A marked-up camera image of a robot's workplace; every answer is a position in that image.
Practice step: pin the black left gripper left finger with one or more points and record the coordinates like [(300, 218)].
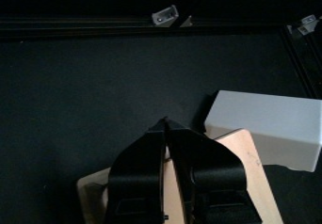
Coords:
[(137, 177)]

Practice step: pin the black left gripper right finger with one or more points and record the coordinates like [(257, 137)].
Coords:
[(213, 177)]

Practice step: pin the light wooden drawer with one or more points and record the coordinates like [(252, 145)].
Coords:
[(89, 196)]

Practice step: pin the white plastic box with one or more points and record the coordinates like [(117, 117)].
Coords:
[(272, 124)]

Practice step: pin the black aluminium frame rail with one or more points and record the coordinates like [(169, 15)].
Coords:
[(303, 61), (82, 27)]

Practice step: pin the silver corner bracket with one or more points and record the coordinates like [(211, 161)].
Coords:
[(306, 24), (164, 16)]

